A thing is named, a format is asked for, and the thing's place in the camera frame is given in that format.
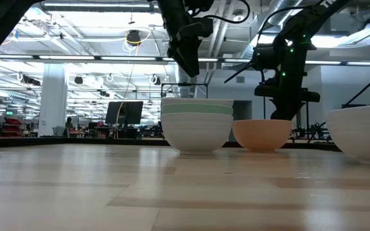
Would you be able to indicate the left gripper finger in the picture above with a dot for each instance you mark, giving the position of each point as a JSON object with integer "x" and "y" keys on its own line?
{"x": 191, "y": 59}
{"x": 176, "y": 56}

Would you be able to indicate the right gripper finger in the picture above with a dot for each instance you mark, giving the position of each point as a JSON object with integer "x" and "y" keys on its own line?
{"x": 291, "y": 110}
{"x": 280, "y": 110}

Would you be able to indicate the orange ceramic bowl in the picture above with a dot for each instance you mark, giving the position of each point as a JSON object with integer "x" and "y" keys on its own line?
{"x": 262, "y": 136}

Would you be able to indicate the pale green ceramic bowl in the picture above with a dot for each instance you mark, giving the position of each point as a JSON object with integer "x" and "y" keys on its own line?
{"x": 197, "y": 109}

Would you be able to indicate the white ribbed ceramic bowl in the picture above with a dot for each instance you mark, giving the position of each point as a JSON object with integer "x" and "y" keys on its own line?
{"x": 365, "y": 134}
{"x": 197, "y": 134}

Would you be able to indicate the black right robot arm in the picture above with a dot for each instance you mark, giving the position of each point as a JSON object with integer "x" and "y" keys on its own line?
{"x": 313, "y": 19}

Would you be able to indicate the black background robot arm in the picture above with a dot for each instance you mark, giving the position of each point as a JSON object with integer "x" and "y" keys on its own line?
{"x": 313, "y": 131}

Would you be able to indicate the long ceiling light strip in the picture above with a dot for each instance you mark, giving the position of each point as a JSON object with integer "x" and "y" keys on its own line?
{"x": 66, "y": 57}
{"x": 11, "y": 56}
{"x": 209, "y": 59}
{"x": 323, "y": 62}
{"x": 368, "y": 63}

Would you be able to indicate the grey door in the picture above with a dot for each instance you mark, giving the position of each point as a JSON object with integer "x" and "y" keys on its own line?
{"x": 243, "y": 110}

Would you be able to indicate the large ceiling light panel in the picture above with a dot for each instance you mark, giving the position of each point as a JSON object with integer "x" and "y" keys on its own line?
{"x": 342, "y": 40}

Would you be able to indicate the black monitor on stand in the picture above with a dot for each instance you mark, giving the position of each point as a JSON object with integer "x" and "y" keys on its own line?
{"x": 124, "y": 112}

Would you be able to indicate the distant person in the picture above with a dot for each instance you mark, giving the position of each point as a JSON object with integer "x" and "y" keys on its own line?
{"x": 69, "y": 126}

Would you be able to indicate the white building column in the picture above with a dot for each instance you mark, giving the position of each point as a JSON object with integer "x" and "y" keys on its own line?
{"x": 53, "y": 99}

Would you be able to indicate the green exit sign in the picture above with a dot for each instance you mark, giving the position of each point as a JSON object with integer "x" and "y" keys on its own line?
{"x": 9, "y": 113}

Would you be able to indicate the red shelf cart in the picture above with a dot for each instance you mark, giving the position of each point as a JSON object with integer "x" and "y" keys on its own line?
{"x": 10, "y": 126}

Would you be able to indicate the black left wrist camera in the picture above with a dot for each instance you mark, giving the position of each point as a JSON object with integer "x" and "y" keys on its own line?
{"x": 201, "y": 27}

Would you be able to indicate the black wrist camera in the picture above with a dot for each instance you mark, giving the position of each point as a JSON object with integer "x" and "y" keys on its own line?
{"x": 267, "y": 57}
{"x": 201, "y": 27}

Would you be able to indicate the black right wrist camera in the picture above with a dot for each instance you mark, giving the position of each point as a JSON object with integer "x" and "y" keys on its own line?
{"x": 267, "y": 57}

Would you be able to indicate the wall vent grille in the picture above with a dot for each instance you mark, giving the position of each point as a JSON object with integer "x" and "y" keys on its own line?
{"x": 240, "y": 80}

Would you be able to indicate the black table edge rail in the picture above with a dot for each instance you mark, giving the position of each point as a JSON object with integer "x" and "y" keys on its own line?
{"x": 75, "y": 142}

